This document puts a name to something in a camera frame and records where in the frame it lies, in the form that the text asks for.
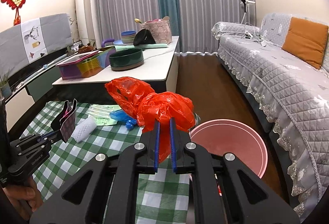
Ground black pink printed box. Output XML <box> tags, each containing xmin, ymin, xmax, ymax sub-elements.
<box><xmin>51</xmin><ymin>99</ymin><xmax>77</xmax><ymax>143</ymax></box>

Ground white foam net sleeve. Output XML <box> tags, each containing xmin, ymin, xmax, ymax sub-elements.
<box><xmin>71</xmin><ymin>116</ymin><xmax>97</xmax><ymax>143</ymax></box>

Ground red plastic bag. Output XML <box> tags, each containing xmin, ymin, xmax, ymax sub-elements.
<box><xmin>105</xmin><ymin>77</ymin><xmax>195</xmax><ymax>163</ymax></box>

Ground blue plastic bag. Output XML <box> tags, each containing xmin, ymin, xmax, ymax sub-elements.
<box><xmin>109</xmin><ymin>109</ymin><xmax>137</xmax><ymax>130</ymax></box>

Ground pink trash bin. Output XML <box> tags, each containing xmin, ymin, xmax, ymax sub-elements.
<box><xmin>190</xmin><ymin>119</ymin><xmax>268</xmax><ymax>178</ymax></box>

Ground person's left hand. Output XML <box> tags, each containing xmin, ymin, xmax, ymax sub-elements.
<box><xmin>3</xmin><ymin>176</ymin><xmax>43</xmax><ymax>221</ymax></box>

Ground green checkered tablecloth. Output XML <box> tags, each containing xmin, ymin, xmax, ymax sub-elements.
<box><xmin>21</xmin><ymin>100</ymin><xmax>192</xmax><ymax>224</ymax></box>

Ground chopsticks packet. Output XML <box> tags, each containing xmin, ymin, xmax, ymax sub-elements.
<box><xmin>86</xmin><ymin>104</ymin><xmax>121</xmax><ymax>126</ymax></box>

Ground black tv cabinet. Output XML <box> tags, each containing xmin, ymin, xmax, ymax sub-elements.
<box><xmin>6</xmin><ymin>54</ymin><xmax>69</xmax><ymax>130</ymax></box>

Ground white coffee table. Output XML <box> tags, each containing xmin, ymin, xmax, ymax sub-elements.
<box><xmin>52</xmin><ymin>36</ymin><xmax>179</xmax><ymax>105</ymax></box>

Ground small potted plant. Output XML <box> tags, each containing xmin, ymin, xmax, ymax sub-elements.
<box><xmin>1</xmin><ymin>69</ymin><xmax>12</xmax><ymax>99</ymax></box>

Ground colourful storage box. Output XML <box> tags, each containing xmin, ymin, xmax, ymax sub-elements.
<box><xmin>56</xmin><ymin>46</ymin><xmax>116</xmax><ymax>80</ymax></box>

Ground dark green round tin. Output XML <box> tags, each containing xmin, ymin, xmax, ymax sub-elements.
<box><xmin>109</xmin><ymin>48</ymin><xmax>144</xmax><ymax>71</ymax></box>

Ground black hat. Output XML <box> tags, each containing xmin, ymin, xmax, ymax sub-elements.
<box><xmin>133</xmin><ymin>28</ymin><xmax>156</xmax><ymax>46</ymax></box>

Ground pink fabric basket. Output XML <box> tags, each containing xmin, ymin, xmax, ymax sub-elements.
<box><xmin>140</xmin><ymin>16</ymin><xmax>172</xmax><ymax>44</ymax></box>

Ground stacked coloured bowls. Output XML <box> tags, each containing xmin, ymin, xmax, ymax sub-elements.
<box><xmin>121</xmin><ymin>30</ymin><xmax>137</xmax><ymax>43</ymax></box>

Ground grey covered television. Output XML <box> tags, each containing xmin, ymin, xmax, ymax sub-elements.
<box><xmin>1</xmin><ymin>13</ymin><xmax>73</xmax><ymax>76</ymax></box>

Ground grey quilted sofa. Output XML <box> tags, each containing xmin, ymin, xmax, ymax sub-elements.
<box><xmin>212</xmin><ymin>13</ymin><xmax>328</xmax><ymax>220</ymax></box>

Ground white desk lamp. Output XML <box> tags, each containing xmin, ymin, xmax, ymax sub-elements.
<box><xmin>240</xmin><ymin>0</ymin><xmax>256</xmax><ymax>24</ymax></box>

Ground white standing air conditioner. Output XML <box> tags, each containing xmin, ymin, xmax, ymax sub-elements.
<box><xmin>75</xmin><ymin>0</ymin><xmax>101</xmax><ymax>49</ymax></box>

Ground orange cushion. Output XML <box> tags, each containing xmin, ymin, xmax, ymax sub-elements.
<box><xmin>282</xmin><ymin>17</ymin><xmax>328</xmax><ymax>70</ymax></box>

